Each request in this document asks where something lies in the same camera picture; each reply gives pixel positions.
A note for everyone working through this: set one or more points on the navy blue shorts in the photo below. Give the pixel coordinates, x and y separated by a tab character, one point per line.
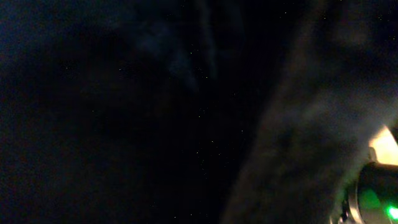
191	111

